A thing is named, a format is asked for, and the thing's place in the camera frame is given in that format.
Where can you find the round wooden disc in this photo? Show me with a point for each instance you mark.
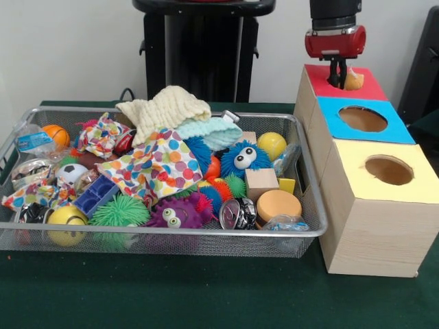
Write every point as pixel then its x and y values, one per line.
pixel 278 205

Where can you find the clear plastic bottle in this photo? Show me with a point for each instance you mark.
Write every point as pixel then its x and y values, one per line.
pixel 33 140

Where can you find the cream waffle cloth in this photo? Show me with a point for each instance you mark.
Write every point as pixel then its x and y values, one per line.
pixel 164 110

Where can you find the teal blue spiky ball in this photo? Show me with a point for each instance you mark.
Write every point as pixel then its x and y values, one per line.
pixel 199 152

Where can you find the tan plush animal toy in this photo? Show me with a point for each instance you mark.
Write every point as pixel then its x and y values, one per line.
pixel 353 80

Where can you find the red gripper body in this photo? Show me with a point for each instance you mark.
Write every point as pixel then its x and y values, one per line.
pixel 335 43

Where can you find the yellow smiley ball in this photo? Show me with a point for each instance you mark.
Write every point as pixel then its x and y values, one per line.
pixel 66 225

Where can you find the purple spiky ball with eyes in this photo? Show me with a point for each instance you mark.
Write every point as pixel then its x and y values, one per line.
pixel 177 212

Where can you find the yellow block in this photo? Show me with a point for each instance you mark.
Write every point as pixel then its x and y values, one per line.
pixel 287 185

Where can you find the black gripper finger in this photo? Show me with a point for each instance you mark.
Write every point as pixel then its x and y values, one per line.
pixel 341 72
pixel 332 70

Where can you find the clear mesh bin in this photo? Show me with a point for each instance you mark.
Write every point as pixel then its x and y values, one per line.
pixel 305 205

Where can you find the mint green knit cloth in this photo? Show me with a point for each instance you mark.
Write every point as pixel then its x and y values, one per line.
pixel 211 132

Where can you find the large polka dot cloth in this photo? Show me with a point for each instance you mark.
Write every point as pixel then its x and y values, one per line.
pixel 154 168

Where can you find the small orange basketball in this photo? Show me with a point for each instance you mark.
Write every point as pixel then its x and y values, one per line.
pixel 56 136

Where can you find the black chair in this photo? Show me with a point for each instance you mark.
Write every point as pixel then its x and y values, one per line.
pixel 422 75

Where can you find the small black white soccer ball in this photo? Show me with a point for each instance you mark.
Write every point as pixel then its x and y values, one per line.
pixel 70 175

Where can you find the purple plastic block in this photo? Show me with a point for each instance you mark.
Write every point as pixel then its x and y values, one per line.
pixel 96 195

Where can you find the clear blue plastic packet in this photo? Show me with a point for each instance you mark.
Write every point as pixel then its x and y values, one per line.
pixel 287 159

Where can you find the large green spiky ball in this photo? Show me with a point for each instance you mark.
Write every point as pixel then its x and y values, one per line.
pixel 118 210

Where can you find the clear crumpled plastic packet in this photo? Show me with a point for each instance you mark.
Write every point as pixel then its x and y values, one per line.
pixel 285 223

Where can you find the wooden box with three holes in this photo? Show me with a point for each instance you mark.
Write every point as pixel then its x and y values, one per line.
pixel 377 226

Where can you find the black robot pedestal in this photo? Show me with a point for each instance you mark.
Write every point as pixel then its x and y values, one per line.
pixel 206 55

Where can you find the blue fuzzy ball with eyes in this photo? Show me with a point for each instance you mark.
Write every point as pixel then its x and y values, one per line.
pixel 244 158

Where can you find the wooden cube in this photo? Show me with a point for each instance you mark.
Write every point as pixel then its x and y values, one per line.
pixel 260 184

